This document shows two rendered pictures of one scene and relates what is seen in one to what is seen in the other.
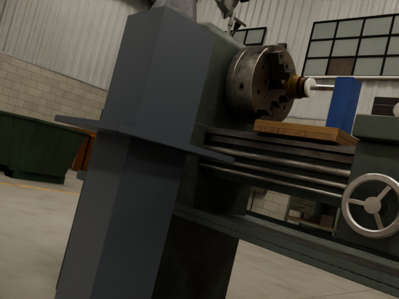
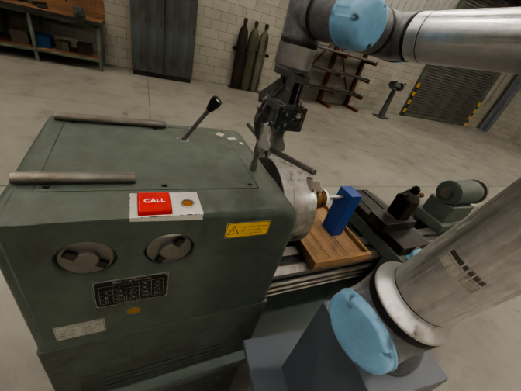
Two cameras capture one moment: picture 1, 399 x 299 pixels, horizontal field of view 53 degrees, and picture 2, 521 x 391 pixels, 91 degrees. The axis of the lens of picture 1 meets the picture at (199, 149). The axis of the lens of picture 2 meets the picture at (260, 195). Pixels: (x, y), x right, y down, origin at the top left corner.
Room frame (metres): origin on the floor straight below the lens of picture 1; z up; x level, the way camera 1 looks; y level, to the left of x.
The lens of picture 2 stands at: (1.44, 0.60, 1.60)
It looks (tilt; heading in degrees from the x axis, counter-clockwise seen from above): 33 degrees down; 285
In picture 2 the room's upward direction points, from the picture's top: 16 degrees clockwise
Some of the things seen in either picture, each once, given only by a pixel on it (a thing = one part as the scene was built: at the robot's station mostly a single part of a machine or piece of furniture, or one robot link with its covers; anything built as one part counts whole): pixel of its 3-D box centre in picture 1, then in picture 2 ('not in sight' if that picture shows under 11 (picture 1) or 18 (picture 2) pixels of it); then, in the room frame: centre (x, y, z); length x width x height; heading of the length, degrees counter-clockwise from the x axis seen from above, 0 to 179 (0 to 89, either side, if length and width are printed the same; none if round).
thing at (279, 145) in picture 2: (227, 5); (277, 143); (1.59, 0.03, 1.37); 0.06 x 0.03 x 0.09; 137
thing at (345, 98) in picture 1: (342, 111); (340, 211); (1.35, -0.44, 1.00); 0.08 x 0.06 x 0.23; 137
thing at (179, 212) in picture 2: not in sight; (166, 214); (1.72, 0.27, 1.23); 0.13 x 0.08 x 0.06; 47
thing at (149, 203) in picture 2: not in sight; (154, 204); (1.73, 0.29, 1.26); 0.06 x 0.06 x 0.02; 47
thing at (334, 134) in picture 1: (317, 141); (320, 231); (1.39, -0.39, 0.89); 0.36 x 0.30 x 0.04; 137
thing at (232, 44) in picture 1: (190, 86); (166, 213); (1.84, 0.11, 1.06); 0.59 x 0.48 x 0.39; 47
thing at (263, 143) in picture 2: (221, 6); (265, 143); (1.62, 0.05, 1.37); 0.06 x 0.03 x 0.09; 137
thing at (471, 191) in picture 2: not in sight; (452, 202); (0.76, -1.07, 1.01); 0.30 x 0.20 x 0.29; 47
